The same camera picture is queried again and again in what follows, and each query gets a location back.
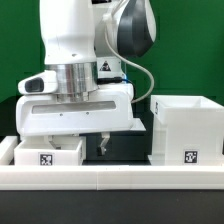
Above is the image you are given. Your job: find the white drawer cabinet frame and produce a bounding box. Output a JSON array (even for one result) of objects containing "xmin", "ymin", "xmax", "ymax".
[{"xmin": 149, "ymin": 95, "xmax": 224, "ymax": 166}]

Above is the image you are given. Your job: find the grey thin cable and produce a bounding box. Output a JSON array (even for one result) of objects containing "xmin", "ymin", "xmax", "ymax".
[{"xmin": 104, "ymin": 0, "xmax": 156, "ymax": 104}]

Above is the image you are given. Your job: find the white marker plate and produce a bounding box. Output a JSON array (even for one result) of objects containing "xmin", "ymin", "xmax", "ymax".
[{"xmin": 132, "ymin": 118, "xmax": 146, "ymax": 131}]

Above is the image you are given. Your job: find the white left boundary rail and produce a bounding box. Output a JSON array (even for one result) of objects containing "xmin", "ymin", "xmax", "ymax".
[{"xmin": 0, "ymin": 136, "xmax": 18, "ymax": 165}]

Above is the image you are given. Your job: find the white drawer box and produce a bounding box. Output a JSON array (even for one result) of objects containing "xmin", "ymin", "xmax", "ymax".
[{"xmin": 14, "ymin": 136, "xmax": 86, "ymax": 166}]

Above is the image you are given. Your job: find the white front boundary rail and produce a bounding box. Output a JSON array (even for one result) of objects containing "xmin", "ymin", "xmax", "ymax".
[{"xmin": 0, "ymin": 166, "xmax": 224, "ymax": 190}]

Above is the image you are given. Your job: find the white boundary rail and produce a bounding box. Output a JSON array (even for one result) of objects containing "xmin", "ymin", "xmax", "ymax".
[
  {"xmin": 0, "ymin": 166, "xmax": 224, "ymax": 190},
  {"xmin": 0, "ymin": 136, "xmax": 18, "ymax": 165}
]

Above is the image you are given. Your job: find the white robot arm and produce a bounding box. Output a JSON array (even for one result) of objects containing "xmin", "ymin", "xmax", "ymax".
[{"xmin": 16, "ymin": 0, "xmax": 156, "ymax": 150}]

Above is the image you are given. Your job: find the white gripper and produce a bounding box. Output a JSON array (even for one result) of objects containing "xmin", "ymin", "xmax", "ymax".
[{"xmin": 16, "ymin": 88, "xmax": 134, "ymax": 155}]

